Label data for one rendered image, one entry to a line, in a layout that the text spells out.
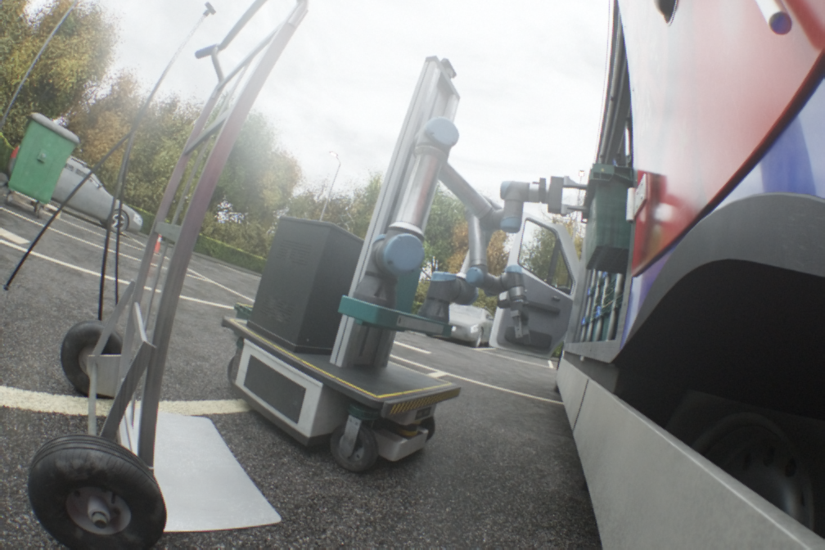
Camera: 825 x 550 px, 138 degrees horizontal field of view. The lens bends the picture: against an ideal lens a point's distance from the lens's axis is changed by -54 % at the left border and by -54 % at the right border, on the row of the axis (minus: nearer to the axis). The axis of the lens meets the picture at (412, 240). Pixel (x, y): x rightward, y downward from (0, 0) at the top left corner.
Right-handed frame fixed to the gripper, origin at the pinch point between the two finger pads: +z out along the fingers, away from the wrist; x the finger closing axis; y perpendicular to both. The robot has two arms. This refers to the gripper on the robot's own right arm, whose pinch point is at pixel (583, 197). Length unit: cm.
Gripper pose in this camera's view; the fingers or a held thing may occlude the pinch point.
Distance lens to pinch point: 128.2
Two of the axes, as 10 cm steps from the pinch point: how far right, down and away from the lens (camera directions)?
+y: 3.7, 2.9, 8.8
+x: -2.3, 9.5, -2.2
